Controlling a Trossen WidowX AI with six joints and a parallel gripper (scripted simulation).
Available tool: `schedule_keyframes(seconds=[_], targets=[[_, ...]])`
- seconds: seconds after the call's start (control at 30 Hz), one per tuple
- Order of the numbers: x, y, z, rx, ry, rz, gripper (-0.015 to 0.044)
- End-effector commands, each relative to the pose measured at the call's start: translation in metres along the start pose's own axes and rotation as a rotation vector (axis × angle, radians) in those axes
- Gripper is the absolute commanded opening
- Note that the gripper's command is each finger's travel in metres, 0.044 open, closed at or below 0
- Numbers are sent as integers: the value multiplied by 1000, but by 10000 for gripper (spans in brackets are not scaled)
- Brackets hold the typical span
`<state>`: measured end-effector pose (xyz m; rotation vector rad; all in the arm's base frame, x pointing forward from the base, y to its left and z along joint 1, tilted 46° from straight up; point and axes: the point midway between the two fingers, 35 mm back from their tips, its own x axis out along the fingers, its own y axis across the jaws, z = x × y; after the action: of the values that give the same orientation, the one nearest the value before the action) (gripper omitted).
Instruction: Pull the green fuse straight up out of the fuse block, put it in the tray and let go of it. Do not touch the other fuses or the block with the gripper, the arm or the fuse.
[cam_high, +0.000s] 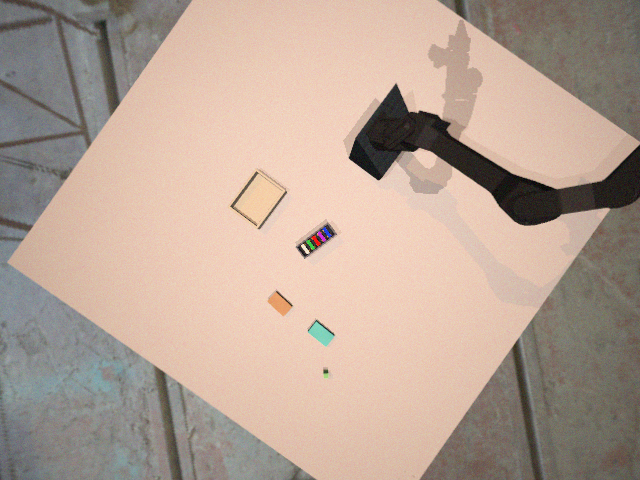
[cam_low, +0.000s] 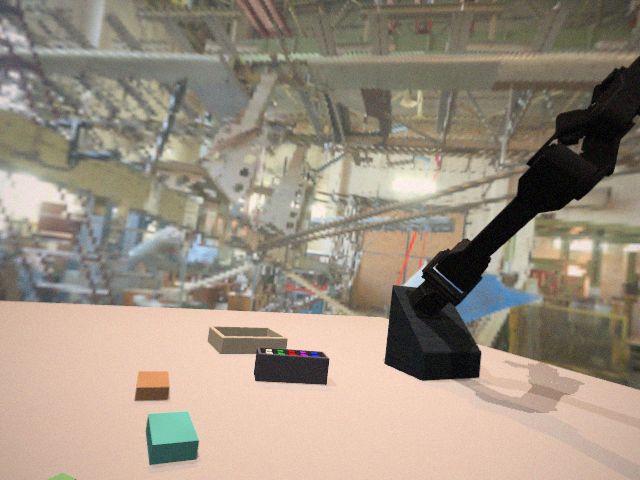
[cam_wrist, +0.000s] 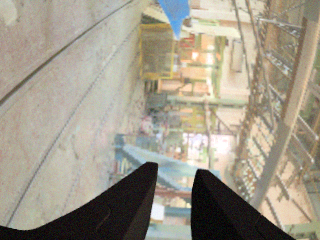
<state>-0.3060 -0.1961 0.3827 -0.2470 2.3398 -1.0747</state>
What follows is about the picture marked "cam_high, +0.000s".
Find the beige shallow tray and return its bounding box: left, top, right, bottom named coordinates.
left=228, top=169, right=287, bottom=229

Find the orange block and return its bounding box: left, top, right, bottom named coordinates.
left=267, top=291, right=293, bottom=317

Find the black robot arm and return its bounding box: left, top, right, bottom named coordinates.
left=366, top=110, right=640, bottom=226

